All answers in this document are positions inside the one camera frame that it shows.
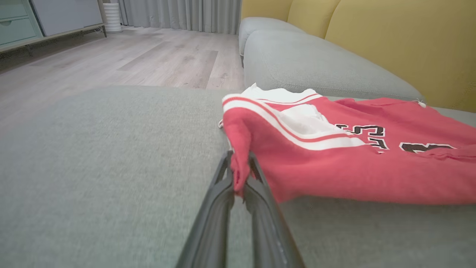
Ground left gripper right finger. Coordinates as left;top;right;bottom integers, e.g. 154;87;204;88
244;152;305;268

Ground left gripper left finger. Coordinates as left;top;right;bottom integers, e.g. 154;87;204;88
176;151;235;268

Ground red basketball jersey white sleeves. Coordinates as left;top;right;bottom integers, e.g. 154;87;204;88
218;83;476;206

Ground wide grey sofa seat cushion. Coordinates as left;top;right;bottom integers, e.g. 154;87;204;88
0;86;476;268

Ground grey pleated curtain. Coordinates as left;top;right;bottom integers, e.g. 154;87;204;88
118;0;242;35

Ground narrow yellow sofa back cushion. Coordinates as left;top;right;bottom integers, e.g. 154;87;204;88
287;0;342;39

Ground yellow sofa armrest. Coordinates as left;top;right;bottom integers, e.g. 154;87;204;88
241;0;294;22

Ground white ribbed plant pot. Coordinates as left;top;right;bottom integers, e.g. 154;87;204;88
103;3;122;33

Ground wide yellow sofa back cushion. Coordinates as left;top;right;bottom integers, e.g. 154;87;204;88
325;0;476;113

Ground grey green tv cabinet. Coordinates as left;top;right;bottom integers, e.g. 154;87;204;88
0;0;107;56

